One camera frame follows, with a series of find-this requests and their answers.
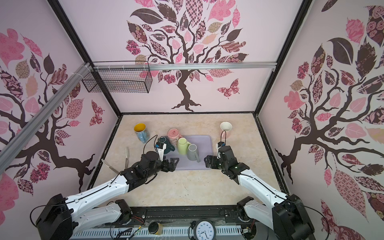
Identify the blue butterfly mug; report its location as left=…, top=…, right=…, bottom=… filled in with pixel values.
left=134, top=123, right=150, bottom=144

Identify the lavender plastic tray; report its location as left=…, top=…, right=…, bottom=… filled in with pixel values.
left=164, top=135, right=213, bottom=171

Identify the light green mug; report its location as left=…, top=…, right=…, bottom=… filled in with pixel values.
left=177, top=138, right=191, bottom=155

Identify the grey mug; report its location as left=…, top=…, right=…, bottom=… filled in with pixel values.
left=187, top=144, right=201, bottom=163

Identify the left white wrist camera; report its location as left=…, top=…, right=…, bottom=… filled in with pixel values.
left=155, top=143, right=167, bottom=162

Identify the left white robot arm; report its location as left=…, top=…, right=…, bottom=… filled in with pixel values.
left=36, top=151, right=179, bottom=240

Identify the white cable duct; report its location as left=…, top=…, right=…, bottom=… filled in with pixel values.
left=71, top=225, right=242, bottom=240

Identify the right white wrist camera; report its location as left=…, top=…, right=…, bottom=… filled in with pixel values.
left=216, top=142, right=226, bottom=150

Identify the pink patterned mug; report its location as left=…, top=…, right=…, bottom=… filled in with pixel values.
left=220, top=122, right=233, bottom=139

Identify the black wire basket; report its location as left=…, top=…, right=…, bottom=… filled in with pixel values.
left=82, top=60, right=153, bottom=94

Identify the dark green mug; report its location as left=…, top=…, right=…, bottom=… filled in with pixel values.
left=158, top=136, right=175, bottom=155

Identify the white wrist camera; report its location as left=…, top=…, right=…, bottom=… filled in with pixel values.
left=216, top=142, right=226, bottom=150
left=155, top=143, right=167, bottom=162

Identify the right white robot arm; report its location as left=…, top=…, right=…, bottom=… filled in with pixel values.
left=204, top=146, right=315, bottom=240

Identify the pink round mug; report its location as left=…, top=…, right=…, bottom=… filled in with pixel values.
left=167, top=128, right=182, bottom=147

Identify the round analog clock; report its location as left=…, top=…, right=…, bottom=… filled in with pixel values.
left=194, top=220, right=217, bottom=240

